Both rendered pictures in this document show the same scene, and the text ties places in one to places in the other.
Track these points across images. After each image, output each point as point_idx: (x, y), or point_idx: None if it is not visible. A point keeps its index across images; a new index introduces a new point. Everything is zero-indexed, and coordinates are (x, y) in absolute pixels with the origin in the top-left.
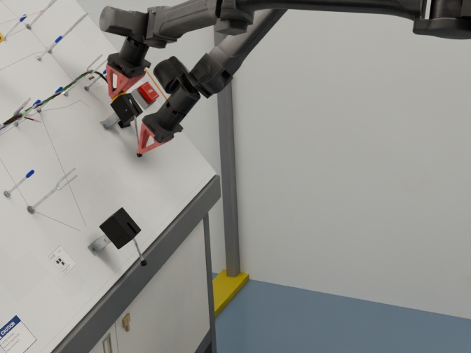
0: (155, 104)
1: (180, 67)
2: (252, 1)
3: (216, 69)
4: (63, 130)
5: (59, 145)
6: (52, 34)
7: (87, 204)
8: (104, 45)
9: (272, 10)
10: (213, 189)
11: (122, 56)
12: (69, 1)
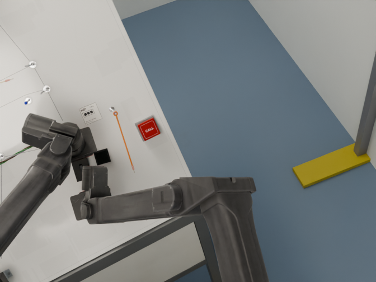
0: (163, 132)
1: (92, 184)
2: None
3: (94, 221)
4: (21, 174)
5: (8, 188)
6: (62, 68)
7: (13, 240)
8: (130, 70)
9: (135, 217)
10: (188, 216)
11: None
12: (109, 20)
